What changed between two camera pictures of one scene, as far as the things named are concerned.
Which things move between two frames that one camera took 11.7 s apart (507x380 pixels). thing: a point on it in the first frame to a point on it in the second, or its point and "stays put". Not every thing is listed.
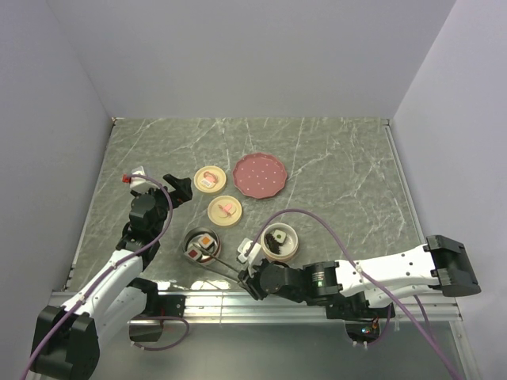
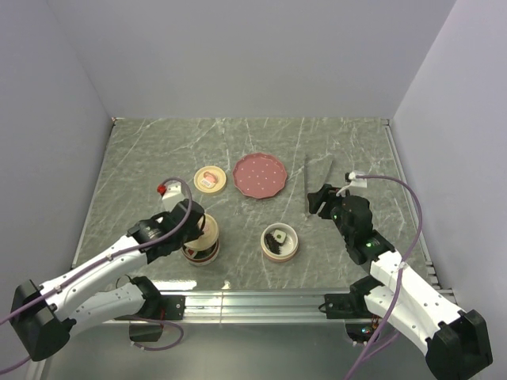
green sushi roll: x=280 y=236 stays put
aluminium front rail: x=241 y=307 stays put
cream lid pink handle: x=224 y=210 to x=209 y=237
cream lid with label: x=210 y=179 stays put
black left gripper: x=182 y=191 to x=195 y=233
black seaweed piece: x=272 y=244 stays put
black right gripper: x=249 y=279 to x=316 y=199
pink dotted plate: x=259 y=176 stays put
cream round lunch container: x=287 y=249 stays put
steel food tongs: x=219 y=264 to x=315 y=175
